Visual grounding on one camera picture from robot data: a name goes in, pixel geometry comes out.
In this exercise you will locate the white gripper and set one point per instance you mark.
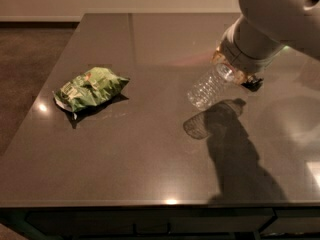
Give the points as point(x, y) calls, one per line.
point(237, 58)

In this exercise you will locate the black candy bar wrapper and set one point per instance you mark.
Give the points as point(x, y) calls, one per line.
point(253, 84)

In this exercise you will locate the green chip bag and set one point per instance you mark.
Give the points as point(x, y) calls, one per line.
point(90, 89)

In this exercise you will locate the dark table base frame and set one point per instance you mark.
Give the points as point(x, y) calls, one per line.
point(163, 223)

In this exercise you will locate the clear plastic water bottle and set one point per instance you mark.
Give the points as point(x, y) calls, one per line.
point(207, 89)

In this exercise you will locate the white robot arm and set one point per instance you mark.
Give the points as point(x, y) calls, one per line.
point(263, 29)

